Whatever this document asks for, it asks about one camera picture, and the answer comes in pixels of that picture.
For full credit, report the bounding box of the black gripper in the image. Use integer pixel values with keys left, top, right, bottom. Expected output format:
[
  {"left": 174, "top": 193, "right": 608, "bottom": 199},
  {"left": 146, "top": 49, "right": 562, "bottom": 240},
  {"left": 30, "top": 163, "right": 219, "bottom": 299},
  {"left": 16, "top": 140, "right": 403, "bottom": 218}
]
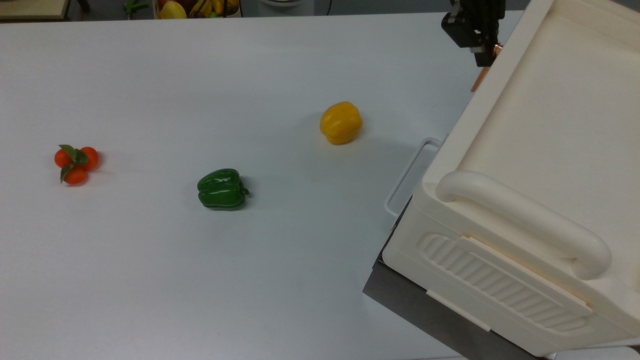
[{"left": 440, "top": 0, "right": 507, "bottom": 94}]

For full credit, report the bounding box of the cream plastic storage cabinet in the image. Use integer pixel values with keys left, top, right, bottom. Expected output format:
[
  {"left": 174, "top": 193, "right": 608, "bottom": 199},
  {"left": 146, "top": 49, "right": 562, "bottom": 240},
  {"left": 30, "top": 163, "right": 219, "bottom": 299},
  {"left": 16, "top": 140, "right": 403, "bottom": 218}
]
[{"left": 382, "top": 0, "right": 640, "bottom": 357}]

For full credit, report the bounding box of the yellow bell pepper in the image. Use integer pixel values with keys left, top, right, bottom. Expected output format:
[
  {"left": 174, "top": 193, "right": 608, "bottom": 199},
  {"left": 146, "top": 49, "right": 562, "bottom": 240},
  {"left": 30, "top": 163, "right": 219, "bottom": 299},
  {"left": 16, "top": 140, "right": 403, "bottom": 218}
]
[{"left": 319, "top": 101, "right": 364, "bottom": 146}]

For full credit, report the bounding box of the white round base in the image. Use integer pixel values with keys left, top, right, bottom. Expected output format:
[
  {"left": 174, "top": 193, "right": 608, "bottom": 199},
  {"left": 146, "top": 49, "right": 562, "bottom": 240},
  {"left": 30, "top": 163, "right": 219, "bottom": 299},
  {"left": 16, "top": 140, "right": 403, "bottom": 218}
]
[{"left": 258, "top": 0, "right": 315, "bottom": 16}]

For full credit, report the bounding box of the green bell pepper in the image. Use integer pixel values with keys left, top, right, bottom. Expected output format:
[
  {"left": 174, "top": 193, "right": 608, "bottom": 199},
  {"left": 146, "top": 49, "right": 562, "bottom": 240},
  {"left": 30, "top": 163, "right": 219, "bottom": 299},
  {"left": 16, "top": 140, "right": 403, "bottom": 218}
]
[{"left": 196, "top": 168, "right": 250, "bottom": 211}]

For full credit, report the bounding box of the basket of toy fruit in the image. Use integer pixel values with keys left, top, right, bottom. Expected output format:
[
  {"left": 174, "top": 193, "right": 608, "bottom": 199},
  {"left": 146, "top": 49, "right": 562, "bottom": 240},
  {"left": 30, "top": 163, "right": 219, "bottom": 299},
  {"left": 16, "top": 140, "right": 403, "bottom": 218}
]
[{"left": 153, "top": 0, "right": 242, "bottom": 20}]

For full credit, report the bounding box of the orange tomato cluster with leaves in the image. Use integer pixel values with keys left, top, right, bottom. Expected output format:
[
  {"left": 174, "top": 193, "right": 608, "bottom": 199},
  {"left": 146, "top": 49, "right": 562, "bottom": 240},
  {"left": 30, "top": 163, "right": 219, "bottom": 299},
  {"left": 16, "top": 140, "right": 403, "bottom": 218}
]
[{"left": 54, "top": 144, "right": 100, "bottom": 186}]

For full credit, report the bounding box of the wooden board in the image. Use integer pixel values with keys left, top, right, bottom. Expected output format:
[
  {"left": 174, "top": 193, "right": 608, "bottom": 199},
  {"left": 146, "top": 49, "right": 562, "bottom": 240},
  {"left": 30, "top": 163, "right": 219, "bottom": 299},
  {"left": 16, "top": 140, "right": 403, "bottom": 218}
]
[{"left": 0, "top": 0, "right": 71, "bottom": 21}]

